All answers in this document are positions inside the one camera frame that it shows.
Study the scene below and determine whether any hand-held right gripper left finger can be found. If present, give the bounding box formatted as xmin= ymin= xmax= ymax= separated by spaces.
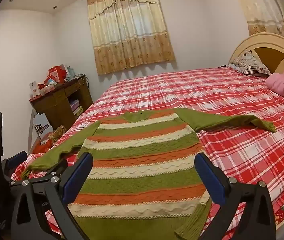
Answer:
xmin=9 ymin=152 xmax=94 ymax=240

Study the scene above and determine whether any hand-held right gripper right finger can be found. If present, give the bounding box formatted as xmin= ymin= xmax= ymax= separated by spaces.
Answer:
xmin=194 ymin=152 xmax=277 ymax=240

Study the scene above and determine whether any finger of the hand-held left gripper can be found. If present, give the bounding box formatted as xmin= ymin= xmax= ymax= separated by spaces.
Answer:
xmin=3 ymin=151 xmax=29 ymax=180

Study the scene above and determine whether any green orange striped knit sweater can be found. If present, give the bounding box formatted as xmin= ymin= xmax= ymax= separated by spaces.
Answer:
xmin=21 ymin=109 xmax=277 ymax=240

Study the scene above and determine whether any red plastic bag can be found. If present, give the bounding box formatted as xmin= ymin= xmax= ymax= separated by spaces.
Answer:
xmin=33 ymin=139 xmax=54 ymax=154

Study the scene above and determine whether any white paper bag crown print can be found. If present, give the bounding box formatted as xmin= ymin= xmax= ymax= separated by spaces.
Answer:
xmin=32 ymin=112 xmax=50 ymax=140

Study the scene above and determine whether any brown floral bag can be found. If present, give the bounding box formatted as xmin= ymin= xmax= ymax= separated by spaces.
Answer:
xmin=49 ymin=125 xmax=67 ymax=143

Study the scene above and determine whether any brown wooden desk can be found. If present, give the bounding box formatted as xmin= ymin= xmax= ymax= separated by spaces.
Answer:
xmin=29 ymin=74 xmax=94 ymax=130

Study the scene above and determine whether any white box with red print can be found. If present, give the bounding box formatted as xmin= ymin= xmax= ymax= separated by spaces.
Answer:
xmin=29 ymin=81 xmax=41 ymax=98

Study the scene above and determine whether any stack of boxes in desk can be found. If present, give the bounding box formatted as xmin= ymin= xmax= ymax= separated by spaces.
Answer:
xmin=69 ymin=99 xmax=84 ymax=117

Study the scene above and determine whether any red plaid bedspread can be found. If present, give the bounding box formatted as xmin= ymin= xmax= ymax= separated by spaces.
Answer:
xmin=11 ymin=65 xmax=284 ymax=240

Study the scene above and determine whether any large red gift box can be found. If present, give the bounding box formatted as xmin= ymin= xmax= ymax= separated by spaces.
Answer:
xmin=48 ymin=65 xmax=66 ymax=83

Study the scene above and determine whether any striped floral pillow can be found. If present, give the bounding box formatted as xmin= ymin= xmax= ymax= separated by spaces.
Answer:
xmin=228 ymin=50 xmax=271 ymax=77

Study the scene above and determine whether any cream wooden headboard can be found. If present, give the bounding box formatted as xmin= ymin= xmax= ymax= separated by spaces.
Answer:
xmin=228 ymin=32 xmax=284 ymax=75

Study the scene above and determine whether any beige floral window curtain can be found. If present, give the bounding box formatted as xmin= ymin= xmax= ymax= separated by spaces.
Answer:
xmin=86 ymin=0 xmax=176 ymax=76

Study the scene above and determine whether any beige floral door curtain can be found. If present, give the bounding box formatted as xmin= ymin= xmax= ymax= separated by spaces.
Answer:
xmin=233 ymin=0 xmax=284 ymax=73

